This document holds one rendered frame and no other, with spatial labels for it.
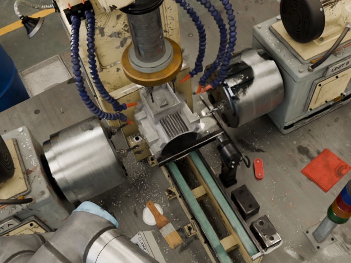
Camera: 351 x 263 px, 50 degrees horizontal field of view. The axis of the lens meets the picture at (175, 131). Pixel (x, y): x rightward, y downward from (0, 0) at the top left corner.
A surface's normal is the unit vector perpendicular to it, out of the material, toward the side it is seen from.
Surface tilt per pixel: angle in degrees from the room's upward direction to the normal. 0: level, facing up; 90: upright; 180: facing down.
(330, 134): 0
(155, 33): 90
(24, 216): 90
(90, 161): 39
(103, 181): 77
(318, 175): 3
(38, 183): 0
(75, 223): 9
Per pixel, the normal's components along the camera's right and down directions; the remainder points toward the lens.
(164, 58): -0.08, -0.53
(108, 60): 0.45, 0.73
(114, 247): -0.03, -0.78
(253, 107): 0.40, 0.55
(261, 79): 0.19, 0.00
